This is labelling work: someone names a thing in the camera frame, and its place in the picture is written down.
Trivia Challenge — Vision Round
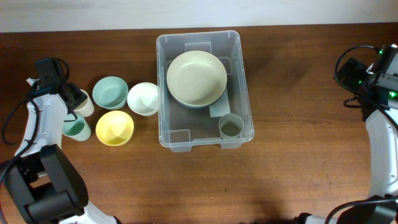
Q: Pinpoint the white small bowl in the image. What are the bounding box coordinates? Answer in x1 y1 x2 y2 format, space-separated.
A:
127 82 159 116

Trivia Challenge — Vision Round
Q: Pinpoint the cream plastic cup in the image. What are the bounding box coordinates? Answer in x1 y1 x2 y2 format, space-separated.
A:
74 89 94 117

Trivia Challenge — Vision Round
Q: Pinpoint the yellow small bowl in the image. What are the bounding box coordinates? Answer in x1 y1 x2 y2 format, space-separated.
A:
95 110 134 146

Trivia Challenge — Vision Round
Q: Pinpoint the clear plastic storage bin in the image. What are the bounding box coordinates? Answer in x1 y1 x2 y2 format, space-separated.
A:
156 30 255 152

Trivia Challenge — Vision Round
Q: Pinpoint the beige bowl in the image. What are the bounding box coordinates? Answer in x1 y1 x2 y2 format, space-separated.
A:
167 50 228 105

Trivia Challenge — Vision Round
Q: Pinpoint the green plastic cup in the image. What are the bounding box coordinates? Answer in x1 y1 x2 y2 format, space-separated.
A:
62 114 91 141

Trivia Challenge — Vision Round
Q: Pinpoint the green small bowl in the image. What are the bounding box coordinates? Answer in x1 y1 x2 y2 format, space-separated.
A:
92 76 129 110

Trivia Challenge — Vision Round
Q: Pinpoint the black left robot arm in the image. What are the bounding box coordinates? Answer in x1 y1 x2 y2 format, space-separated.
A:
1 83 119 223

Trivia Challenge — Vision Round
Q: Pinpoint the grey plastic cup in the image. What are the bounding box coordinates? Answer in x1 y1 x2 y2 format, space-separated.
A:
219 113 244 139

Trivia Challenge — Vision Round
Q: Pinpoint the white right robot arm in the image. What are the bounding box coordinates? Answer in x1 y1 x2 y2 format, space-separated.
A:
292 44 397 224

